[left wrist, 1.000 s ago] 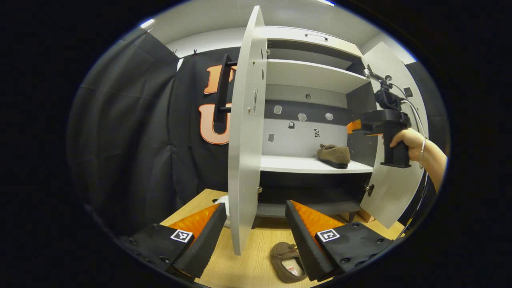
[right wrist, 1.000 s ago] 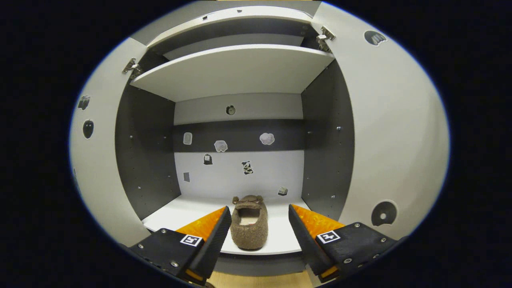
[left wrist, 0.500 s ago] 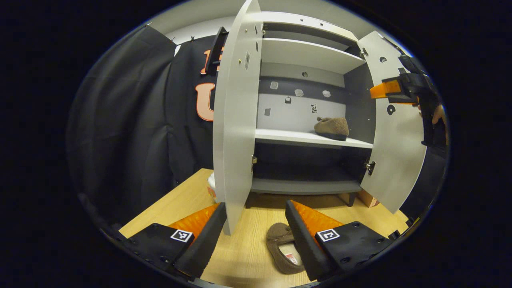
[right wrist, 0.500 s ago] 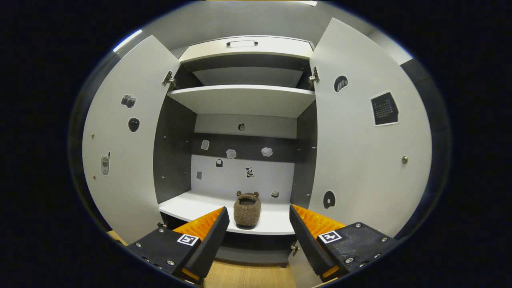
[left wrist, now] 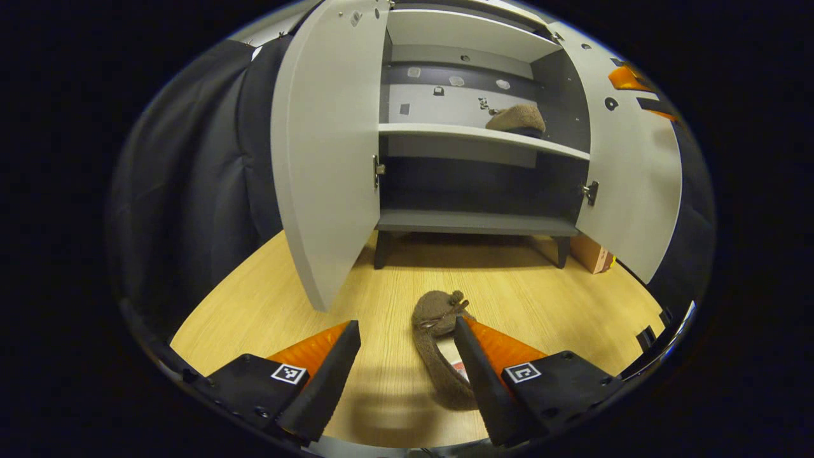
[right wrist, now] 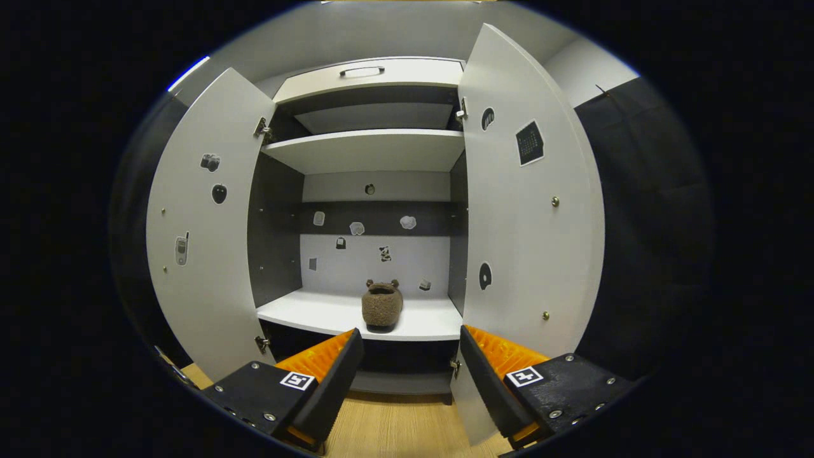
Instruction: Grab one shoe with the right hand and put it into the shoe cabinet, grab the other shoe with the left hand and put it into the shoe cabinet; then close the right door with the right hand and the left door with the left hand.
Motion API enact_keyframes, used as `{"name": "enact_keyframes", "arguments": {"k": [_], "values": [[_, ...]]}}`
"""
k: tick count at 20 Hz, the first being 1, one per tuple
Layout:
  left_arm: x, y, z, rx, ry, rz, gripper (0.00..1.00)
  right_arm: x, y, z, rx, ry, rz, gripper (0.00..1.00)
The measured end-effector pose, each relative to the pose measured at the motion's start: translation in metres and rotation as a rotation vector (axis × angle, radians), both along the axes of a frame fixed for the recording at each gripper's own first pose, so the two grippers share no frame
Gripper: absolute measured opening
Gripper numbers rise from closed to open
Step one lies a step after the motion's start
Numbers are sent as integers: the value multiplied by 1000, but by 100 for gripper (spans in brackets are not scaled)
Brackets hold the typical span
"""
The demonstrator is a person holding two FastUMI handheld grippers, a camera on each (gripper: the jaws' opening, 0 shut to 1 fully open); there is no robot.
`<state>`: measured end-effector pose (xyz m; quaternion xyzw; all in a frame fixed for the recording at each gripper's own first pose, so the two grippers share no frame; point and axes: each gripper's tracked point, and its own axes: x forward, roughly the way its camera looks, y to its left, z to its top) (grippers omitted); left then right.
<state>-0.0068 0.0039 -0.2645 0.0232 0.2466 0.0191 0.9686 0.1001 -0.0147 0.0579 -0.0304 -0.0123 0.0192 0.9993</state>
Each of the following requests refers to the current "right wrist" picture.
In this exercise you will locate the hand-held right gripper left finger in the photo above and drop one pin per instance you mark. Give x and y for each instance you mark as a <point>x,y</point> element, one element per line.
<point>334,388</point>

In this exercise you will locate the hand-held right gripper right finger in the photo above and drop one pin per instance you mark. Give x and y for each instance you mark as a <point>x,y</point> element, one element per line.
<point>486,388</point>

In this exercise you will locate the white shoe cabinet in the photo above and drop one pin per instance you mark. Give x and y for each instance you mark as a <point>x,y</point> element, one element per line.
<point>318,315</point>

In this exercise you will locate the brown fuzzy shoe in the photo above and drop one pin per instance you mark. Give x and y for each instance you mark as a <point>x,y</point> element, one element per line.
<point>381,306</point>

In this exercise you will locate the white cabinet door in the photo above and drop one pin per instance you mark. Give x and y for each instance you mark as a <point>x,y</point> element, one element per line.
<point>203,299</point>
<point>528,254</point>

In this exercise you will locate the white cabinet drawer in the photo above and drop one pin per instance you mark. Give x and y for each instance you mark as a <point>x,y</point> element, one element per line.
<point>407,76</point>

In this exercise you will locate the black backdrop cloth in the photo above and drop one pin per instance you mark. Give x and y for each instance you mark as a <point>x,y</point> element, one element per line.
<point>648,222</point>

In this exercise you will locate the ceiling light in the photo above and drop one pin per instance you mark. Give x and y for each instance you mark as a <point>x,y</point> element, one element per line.
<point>187,73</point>

